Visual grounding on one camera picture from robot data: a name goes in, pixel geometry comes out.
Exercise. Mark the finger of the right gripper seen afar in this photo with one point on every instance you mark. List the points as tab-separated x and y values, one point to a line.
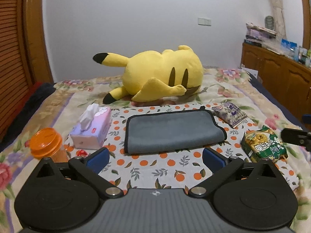
296	137

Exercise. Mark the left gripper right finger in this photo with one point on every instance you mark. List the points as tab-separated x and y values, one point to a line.
223	169

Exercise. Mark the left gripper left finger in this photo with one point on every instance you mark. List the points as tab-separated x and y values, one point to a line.
87	171

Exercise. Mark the purple and grey towel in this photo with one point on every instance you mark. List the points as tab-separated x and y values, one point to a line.
170	131

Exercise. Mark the small red candy wrapper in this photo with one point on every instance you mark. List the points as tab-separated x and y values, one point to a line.
81	153

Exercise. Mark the green snack bag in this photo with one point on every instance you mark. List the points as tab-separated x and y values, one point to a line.
263	143

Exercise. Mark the pink tissue box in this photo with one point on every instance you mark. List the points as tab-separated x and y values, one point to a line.
92	127

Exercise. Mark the orange plastic cup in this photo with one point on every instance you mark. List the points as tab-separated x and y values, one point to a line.
48	143

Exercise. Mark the purple snack bag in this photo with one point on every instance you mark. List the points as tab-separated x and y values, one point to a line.
229	113

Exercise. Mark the wooden side cabinet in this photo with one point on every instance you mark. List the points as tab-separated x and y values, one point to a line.
286	80

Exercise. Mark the floral bed quilt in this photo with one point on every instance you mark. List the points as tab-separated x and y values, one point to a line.
69	99

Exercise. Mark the white paper by bed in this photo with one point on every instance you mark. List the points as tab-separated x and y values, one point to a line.
250	70

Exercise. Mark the blue packaged items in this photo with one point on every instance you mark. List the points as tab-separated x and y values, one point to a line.
296	53

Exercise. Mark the stack of books and papers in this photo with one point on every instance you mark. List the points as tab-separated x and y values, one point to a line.
257	35

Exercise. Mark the yellow Pikachu plush toy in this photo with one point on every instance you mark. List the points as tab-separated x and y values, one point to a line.
150	75

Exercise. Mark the wooden slatted headboard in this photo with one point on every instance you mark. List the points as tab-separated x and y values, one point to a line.
16	80

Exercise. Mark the wrapped pipe in corner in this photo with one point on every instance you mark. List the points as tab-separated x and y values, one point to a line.
276	22

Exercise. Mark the white wall switch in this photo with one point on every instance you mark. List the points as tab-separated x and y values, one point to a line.
204	21

